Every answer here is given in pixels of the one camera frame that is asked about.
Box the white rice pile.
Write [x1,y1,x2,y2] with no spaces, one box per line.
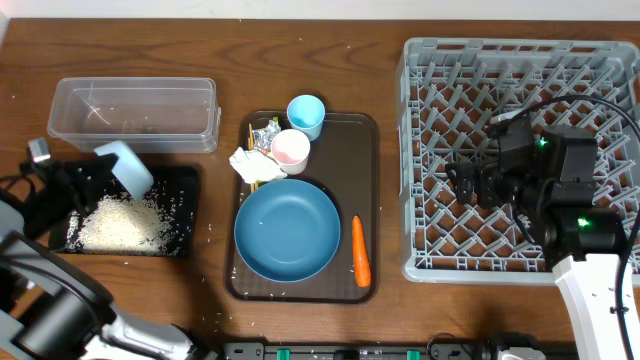
[65,192,186,256]

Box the light blue small bowl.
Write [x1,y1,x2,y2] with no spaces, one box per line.
[94,141,154,200]

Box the orange carrot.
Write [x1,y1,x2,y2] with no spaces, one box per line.
[352,215,372,287]

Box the dark blue plate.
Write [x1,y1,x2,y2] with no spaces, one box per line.
[234,179,342,283]

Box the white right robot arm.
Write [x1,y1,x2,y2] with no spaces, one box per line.
[445,112,639,359]

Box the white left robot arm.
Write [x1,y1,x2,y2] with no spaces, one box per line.
[1,138,219,360]

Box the grey plastic dishwasher rack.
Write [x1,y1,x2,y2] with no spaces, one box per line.
[396,38,639,285]

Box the black waste tray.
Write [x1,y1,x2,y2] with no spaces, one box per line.
[48,166,200,258]

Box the clear plastic bin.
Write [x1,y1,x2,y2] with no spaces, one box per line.
[47,77,221,153]

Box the dark brown serving tray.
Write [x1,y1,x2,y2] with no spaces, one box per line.
[224,113,379,304]

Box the wooden chopstick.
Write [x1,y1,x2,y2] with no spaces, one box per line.
[248,123,259,194]

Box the crumpled white napkin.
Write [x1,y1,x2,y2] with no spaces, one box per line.
[229,147,287,184]

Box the light blue cup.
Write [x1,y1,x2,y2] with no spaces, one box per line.
[286,94,326,141]

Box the pink cup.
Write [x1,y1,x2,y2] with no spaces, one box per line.
[271,129,311,175]

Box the silver foil wrapper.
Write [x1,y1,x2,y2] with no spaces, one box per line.
[252,117,281,153]

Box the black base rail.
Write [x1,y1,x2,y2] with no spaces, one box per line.
[222,332,581,360]

